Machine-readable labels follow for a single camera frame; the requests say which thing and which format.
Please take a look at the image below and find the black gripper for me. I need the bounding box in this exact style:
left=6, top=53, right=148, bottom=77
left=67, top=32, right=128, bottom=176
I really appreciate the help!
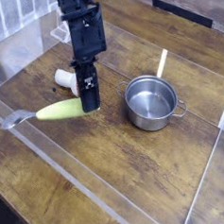
left=60, top=1, right=107, bottom=113

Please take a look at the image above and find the green handled metal spoon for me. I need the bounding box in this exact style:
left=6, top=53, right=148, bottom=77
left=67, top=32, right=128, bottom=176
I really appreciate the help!
left=0, top=97, right=99, bottom=130

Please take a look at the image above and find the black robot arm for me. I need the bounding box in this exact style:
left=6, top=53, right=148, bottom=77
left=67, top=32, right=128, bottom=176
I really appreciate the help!
left=58, top=0, right=107, bottom=112

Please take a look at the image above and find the toy mushroom brown cap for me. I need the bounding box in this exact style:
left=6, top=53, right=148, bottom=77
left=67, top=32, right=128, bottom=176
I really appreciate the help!
left=55, top=69, right=79, bottom=96

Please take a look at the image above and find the clear acrylic triangle stand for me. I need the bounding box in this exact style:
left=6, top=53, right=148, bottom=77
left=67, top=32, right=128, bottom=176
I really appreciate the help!
left=50, top=8, right=71, bottom=43

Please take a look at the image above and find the small steel pot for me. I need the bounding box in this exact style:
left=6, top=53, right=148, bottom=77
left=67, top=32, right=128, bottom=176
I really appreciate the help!
left=116, top=75, right=187, bottom=131

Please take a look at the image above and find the black strip on table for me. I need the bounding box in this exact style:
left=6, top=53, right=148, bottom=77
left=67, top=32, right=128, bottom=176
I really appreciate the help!
left=152, top=0, right=213, bottom=28

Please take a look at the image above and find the clear acrylic front barrier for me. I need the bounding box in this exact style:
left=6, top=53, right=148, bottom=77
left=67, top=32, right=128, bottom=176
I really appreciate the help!
left=0, top=95, right=184, bottom=224

